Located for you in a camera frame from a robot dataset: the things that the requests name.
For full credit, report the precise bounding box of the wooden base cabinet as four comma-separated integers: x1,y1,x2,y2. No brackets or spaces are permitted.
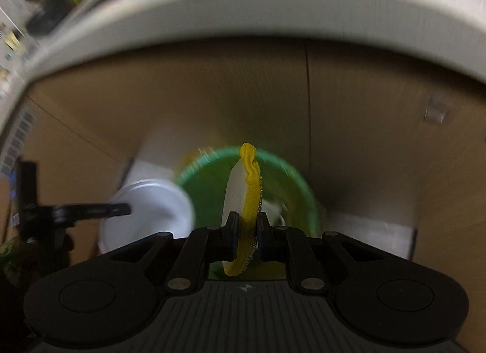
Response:
0,34,486,262

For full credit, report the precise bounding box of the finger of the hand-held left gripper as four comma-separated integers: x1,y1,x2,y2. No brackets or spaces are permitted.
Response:
49,203,132,226

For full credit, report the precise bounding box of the green trash bin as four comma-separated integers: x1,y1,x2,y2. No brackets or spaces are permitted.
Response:
176,147,319,240

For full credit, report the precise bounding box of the white plastic bowl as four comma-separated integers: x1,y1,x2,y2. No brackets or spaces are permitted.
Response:
98,180,196,255

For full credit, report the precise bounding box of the clear adhesive hook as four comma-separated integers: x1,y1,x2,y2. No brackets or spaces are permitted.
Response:
423,97,449,126

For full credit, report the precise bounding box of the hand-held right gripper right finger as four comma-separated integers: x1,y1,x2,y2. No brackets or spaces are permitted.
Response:
255,212,384,295

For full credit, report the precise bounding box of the yellow white scouring pad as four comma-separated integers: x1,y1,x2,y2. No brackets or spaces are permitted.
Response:
221,143,263,277

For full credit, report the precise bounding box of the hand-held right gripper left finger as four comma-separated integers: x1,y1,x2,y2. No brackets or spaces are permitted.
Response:
108,211,241,295

